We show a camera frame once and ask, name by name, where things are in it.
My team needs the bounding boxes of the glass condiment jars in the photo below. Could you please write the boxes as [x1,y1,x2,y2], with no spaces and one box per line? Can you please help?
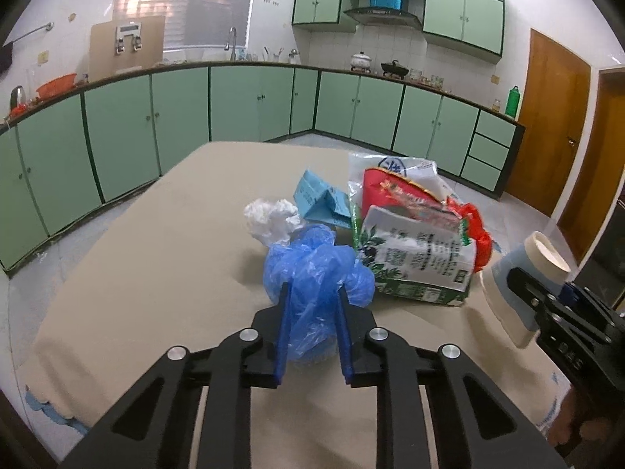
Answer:
[410,68,445,89]

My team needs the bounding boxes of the red plastic bag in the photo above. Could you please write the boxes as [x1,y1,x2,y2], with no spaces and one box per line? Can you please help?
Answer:
[446,195,494,272]

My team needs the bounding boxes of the window blinds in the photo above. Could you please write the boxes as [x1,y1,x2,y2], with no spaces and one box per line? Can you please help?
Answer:
[112,0,257,52]

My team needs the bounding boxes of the red paper cup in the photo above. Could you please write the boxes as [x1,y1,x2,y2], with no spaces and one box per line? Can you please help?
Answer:
[362,167,443,220]

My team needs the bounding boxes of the green lower kitchen cabinets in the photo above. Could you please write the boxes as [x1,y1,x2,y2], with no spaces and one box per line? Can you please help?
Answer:
[0,63,525,274]

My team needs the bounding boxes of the orange plastic basin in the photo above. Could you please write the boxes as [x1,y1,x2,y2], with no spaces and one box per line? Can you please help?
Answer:
[36,73,78,98]

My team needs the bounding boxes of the beige table mat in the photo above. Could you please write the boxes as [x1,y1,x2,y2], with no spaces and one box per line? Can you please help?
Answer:
[20,141,572,469]

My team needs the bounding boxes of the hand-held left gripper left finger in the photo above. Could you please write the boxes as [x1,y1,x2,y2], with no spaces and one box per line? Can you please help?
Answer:
[59,281,294,469]

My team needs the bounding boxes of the wooden board with scale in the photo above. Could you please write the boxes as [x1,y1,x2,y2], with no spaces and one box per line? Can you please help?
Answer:
[89,16,167,76]

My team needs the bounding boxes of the green kitchen cabinets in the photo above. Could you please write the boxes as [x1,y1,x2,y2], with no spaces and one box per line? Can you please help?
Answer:
[0,63,525,274]
[292,0,505,57]

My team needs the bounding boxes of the white green plastic salt bag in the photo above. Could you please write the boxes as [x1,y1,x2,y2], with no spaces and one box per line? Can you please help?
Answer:
[348,151,455,206]

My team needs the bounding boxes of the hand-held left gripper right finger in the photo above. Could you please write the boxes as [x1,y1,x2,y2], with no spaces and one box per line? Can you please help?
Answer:
[336,287,570,469]

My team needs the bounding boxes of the brown wooden door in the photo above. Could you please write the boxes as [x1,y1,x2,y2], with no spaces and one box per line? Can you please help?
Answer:
[557,66,625,265]
[503,28,593,218]

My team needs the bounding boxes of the white green drink carton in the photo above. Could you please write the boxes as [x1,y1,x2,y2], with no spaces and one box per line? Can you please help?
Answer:
[352,205,477,306]

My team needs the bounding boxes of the blue plastic bag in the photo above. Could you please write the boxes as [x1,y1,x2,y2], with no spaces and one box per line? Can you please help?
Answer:
[264,224,377,365]

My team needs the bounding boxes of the green upper kitchen cabinets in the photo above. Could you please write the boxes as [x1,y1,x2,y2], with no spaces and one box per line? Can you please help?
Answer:
[292,0,505,57]

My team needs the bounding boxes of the range hood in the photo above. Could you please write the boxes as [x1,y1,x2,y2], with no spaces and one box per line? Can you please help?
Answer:
[343,6,423,31]

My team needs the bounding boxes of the blue paper carton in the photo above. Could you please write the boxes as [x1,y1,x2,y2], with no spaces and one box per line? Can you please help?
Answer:
[293,169,355,229]

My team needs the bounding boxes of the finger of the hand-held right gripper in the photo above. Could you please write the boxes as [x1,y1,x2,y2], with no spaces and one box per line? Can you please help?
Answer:
[506,267,557,323]
[558,281,620,324]

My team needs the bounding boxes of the person's right hand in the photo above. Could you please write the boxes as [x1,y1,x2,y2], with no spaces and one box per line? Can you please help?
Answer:
[547,391,625,450]

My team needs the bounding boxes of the white blue paper cup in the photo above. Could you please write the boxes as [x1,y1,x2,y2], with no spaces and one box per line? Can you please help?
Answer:
[481,231,572,349]

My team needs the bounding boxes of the white tissue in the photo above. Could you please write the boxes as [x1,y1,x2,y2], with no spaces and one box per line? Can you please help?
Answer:
[243,198,306,247]

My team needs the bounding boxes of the metal towel bar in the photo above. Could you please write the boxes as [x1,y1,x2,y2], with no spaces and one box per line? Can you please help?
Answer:
[10,22,54,45]

